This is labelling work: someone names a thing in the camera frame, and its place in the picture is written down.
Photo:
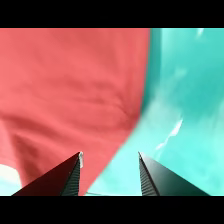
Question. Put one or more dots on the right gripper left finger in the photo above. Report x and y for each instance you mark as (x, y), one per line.
(61, 180)

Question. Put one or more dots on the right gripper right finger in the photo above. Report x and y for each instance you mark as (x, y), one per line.
(160, 181)

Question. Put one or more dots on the red T-shirt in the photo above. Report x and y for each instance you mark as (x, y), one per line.
(66, 86)

